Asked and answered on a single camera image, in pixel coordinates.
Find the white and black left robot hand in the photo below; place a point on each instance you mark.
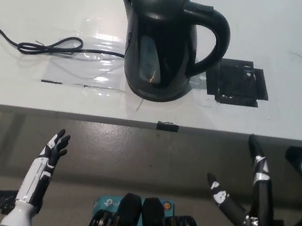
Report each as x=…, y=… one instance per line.
x=40, y=175

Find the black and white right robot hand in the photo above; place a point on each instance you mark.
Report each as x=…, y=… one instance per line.
x=264, y=207

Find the black electric kettle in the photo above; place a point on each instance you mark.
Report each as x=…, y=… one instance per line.
x=164, y=34

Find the black round kettle base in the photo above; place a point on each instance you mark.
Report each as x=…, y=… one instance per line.
x=153, y=97

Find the black floor plate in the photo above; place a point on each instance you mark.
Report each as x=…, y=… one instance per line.
x=0, y=201

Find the teal router box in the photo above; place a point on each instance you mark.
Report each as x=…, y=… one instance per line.
x=107, y=202

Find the black tape square patch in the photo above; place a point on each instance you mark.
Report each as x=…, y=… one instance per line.
x=233, y=80

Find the clear plastic tape sheet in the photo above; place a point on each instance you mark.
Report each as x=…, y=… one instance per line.
x=100, y=52

